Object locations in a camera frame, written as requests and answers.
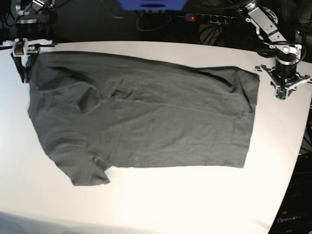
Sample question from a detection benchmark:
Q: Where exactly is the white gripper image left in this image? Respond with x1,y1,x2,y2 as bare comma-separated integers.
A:
2,38,57,83

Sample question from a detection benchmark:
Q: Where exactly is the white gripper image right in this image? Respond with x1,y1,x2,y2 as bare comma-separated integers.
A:
255,64,312,100

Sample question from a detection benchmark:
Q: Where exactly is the dark grey T-shirt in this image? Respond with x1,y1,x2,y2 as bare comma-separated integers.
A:
28,51,260,186

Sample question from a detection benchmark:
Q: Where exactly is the black power strip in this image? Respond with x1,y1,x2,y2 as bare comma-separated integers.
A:
184,14,239,25

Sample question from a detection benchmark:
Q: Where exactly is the blue plastic box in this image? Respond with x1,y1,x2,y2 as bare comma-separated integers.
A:
118,0,187,11

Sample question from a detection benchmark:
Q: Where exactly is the black OpenArm case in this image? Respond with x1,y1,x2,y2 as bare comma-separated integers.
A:
269,153,312,234

